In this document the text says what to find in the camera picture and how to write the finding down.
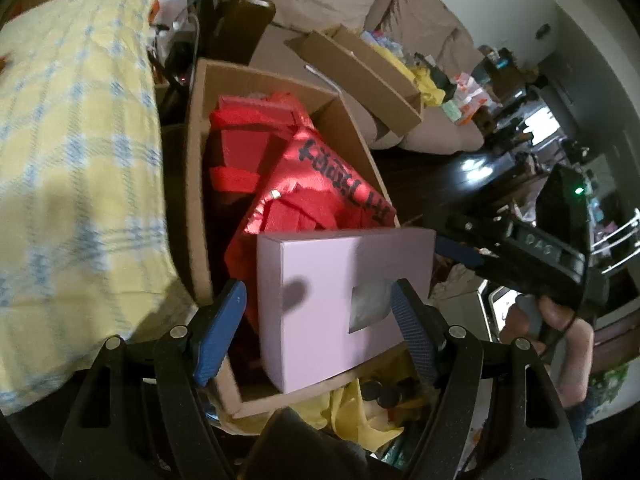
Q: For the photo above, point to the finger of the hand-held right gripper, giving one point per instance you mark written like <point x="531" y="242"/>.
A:
<point x="475" y="227"/>
<point x="457" y="252"/>

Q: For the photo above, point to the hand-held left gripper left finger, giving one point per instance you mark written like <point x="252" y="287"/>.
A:
<point x="220" y="335"/>

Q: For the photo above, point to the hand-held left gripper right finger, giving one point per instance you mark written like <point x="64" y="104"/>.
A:
<point x="412" y="330"/>

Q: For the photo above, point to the pink box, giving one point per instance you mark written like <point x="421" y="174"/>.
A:
<point x="310" y="310"/>

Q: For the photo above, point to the red plastic bag black lettering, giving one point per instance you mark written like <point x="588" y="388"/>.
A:
<point x="310" y="195"/>

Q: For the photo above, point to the glossy red tote bag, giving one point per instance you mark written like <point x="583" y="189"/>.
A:
<point x="240" y="130"/>

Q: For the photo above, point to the large cardboard box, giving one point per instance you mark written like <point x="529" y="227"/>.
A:
<point x="240" y="77"/>

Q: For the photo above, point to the person's right forearm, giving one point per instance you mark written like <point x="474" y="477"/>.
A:
<point x="575" y="380"/>

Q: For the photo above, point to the person's right hand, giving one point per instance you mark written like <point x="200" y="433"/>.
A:
<point x="552" y="316"/>

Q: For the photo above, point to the white crackle patterned box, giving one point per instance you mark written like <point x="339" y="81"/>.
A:
<point x="460" y="285"/>

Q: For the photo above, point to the dark round lid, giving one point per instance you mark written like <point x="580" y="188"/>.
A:
<point x="372" y="391"/>
<point x="389" y="399"/>

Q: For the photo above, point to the brown sofa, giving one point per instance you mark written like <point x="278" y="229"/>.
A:
<point x="440" y="135"/>

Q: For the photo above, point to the light green packet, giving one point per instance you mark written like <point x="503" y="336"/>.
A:
<point x="452" y="110"/>

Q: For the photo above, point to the orange white paper bag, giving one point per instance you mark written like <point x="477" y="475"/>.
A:
<point x="470" y="91"/>

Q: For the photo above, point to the person's grey trousers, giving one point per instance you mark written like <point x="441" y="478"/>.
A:
<point x="300" y="450"/>

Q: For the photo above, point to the black cloth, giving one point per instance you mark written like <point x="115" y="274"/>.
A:
<point x="444" y="80"/>

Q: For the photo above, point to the yellow cloth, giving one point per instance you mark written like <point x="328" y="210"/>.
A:
<point x="422" y="82"/>

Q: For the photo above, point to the shallow cardboard tray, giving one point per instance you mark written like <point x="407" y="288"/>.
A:
<point x="360" y="75"/>

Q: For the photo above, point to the pile of colourful packets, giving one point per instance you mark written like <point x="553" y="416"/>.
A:
<point x="382" y="42"/>

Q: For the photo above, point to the yellow plaid tablecloth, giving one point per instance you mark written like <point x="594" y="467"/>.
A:
<point x="75" y="185"/>

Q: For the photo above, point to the dark wooden side table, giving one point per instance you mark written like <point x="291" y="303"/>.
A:
<point x="235" y="30"/>

